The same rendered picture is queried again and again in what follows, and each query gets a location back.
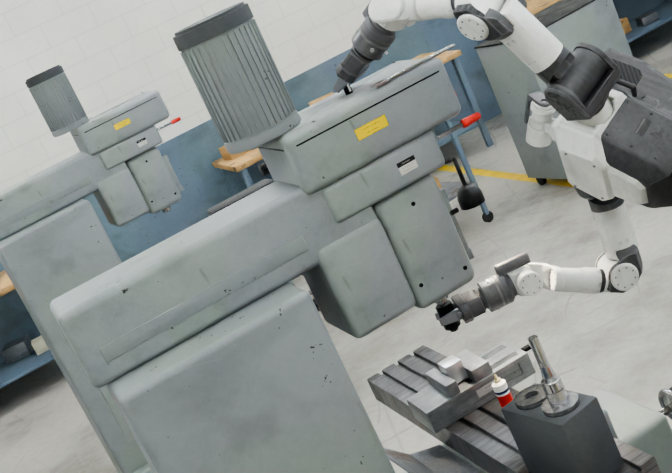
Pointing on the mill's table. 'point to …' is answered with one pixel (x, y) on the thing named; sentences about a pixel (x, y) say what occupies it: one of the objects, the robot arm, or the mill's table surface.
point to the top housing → (361, 124)
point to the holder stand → (561, 433)
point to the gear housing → (383, 176)
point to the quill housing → (425, 241)
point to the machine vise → (509, 367)
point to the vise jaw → (474, 365)
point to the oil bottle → (502, 391)
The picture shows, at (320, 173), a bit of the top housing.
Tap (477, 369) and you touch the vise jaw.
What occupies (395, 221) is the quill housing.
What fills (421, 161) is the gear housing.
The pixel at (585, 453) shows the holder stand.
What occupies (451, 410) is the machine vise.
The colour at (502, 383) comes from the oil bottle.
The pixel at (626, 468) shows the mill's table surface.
